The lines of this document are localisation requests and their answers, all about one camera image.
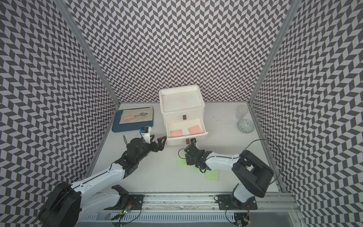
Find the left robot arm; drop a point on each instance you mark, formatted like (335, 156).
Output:
(67, 204)

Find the pink-handled metal spoon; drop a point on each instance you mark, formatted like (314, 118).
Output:
(131, 117)

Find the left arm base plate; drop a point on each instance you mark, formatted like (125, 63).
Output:
(135, 200)

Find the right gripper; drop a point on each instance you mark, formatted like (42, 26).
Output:
(190, 153)

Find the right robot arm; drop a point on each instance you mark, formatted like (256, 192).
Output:
(254, 175)

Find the white drawer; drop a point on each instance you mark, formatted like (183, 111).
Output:
(184, 125)

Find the beige folded cloth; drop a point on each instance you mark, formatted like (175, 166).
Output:
(131, 112)

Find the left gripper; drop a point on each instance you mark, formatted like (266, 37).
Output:
(153, 144)

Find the blue tray mat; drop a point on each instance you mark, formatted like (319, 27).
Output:
(117, 127)

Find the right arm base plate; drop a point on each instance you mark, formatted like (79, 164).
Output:
(228, 202)

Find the aluminium front rail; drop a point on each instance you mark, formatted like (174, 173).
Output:
(205, 202)

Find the clear glass cup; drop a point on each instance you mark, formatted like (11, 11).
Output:
(241, 112)

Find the white three-drawer cabinet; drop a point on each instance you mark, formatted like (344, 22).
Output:
(176, 102)

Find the green sticky note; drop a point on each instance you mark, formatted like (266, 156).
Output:
(197, 170)
(212, 175)
(181, 163)

